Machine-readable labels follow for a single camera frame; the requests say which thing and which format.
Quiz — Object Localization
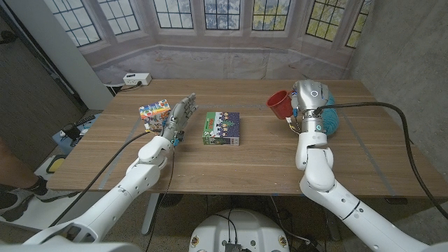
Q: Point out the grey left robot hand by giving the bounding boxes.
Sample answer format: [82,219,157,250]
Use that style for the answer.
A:
[160,92,199,145]

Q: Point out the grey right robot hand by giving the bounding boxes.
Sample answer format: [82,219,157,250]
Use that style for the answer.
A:
[290,79,330,136]

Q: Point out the red speckled enamel cup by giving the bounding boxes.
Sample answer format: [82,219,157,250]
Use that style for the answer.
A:
[266,90,295,120]

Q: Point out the teal yarn skein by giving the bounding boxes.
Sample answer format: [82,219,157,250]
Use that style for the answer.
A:
[321,87,340,137]

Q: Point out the colourful printed small box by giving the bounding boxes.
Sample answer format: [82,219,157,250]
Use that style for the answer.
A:
[139,99,172,132]

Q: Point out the green christmas puzzle box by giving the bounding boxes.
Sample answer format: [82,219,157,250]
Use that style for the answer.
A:
[202,111,241,146]

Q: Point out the white power strip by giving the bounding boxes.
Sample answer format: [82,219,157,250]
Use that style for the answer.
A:
[122,72,153,87]

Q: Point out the printed window backdrop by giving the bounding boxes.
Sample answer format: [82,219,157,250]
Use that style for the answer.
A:
[43,0,374,85]

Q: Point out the black round floor fan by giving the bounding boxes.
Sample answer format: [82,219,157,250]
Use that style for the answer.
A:
[157,193,183,208]

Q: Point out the black remote control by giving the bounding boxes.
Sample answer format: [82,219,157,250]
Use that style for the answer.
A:
[72,114,96,127]

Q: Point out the grey metal table leg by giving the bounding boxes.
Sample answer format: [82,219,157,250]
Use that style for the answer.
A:
[141,193,161,235]

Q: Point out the black round device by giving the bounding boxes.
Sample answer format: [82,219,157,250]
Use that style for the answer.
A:
[62,124,81,141]

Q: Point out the yellow black foot pedal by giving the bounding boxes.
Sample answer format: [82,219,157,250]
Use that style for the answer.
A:
[45,155,67,174]

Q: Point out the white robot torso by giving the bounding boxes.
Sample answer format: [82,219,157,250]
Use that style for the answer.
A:
[188,209,291,252]

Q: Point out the grey sneaker with black sock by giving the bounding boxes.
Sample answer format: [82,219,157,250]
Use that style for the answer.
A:
[33,176,80,203]

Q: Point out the person's bare leg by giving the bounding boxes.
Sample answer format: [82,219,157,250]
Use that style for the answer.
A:
[0,136,39,190]

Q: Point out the dark grey sneaker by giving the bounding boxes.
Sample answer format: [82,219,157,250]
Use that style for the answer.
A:
[0,190,36,223]

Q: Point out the thin black left wrist cable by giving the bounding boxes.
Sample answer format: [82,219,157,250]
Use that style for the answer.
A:
[145,143,176,252]

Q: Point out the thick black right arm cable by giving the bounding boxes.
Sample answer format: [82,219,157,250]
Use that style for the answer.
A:
[314,101,448,220]

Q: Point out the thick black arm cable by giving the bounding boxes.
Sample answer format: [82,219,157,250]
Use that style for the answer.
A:
[314,101,448,220]
[48,130,151,228]

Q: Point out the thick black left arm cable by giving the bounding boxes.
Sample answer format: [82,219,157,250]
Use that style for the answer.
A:
[48,130,151,228]

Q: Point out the white floor cable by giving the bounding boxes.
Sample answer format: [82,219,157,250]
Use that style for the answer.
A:
[269,195,312,244]

